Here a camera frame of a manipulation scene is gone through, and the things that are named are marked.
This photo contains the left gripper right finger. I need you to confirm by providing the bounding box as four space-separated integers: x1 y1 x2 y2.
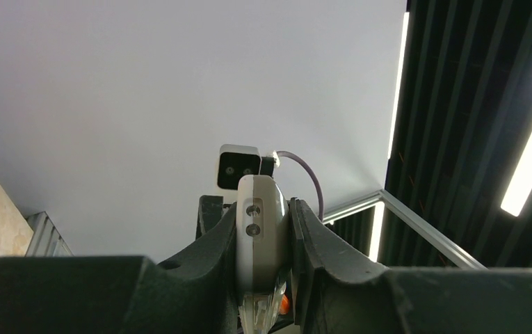
289 198 532 333

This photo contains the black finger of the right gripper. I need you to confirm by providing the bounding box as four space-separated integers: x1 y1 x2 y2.
195 195 223 239

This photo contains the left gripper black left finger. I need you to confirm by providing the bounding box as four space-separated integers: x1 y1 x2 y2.
0 207 238 333

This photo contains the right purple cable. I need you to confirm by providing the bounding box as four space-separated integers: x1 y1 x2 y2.
275 150 325 222

